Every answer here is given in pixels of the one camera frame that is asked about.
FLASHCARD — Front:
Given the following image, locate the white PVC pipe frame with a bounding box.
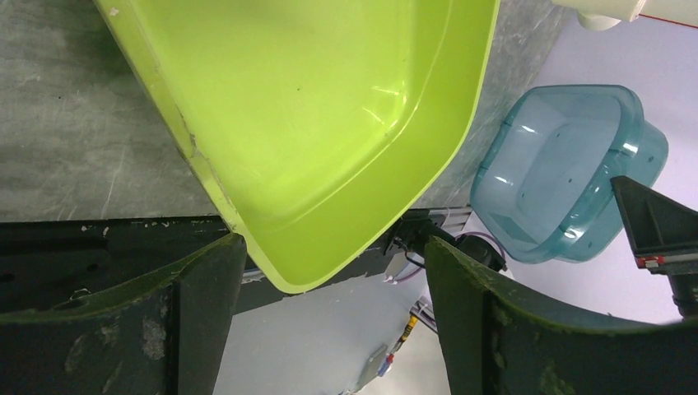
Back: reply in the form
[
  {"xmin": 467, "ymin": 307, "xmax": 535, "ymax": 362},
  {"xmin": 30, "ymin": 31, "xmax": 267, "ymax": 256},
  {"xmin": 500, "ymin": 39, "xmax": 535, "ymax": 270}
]
[{"xmin": 551, "ymin": 0, "xmax": 698, "ymax": 32}]

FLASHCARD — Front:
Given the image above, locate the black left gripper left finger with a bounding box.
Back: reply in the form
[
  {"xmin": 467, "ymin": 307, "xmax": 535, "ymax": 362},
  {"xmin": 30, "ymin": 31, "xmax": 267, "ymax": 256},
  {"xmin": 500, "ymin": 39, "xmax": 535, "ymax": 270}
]
[{"xmin": 1, "ymin": 234, "xmax": 247, "ymax": 394}]

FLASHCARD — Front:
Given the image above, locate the teal translucent plastic tub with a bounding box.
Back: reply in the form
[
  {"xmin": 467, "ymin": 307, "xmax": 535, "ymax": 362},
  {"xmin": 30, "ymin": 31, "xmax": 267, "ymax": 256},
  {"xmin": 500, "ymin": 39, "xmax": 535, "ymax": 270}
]
[{"xmin": 470, "ymin": 85, "xmax": 668, "ymax": 264}]

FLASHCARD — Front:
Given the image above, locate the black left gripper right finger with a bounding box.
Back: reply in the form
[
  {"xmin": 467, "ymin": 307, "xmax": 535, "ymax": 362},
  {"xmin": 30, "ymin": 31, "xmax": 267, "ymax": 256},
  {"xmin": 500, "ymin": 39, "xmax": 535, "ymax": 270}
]
[{"xmin": 425, "ymin": 237, "xmax": 697, "ymax": 394}]

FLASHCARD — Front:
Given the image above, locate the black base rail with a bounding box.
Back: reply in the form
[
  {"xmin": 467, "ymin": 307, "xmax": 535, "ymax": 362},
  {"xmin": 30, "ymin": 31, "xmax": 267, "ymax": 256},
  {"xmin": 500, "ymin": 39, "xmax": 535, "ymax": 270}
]
[{"xmin": 1, "ymin": 207, "xmax": 472, "ymax": 313}]

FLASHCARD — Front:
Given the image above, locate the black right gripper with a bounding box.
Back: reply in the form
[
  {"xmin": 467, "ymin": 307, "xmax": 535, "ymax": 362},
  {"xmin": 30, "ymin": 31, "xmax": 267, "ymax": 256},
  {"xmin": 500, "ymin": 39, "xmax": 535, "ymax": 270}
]
[{"xmin": 611, "ymin": 176, "xmax": 697, "ymax": 318}]

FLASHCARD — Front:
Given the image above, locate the lime green plastic tub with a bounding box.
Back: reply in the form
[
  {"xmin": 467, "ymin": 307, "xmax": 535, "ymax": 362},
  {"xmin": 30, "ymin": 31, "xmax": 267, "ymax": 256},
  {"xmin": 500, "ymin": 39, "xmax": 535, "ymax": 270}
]
[{"xmin": 97, "ymin": 1, "xmax": 500, "ymax": 294}]

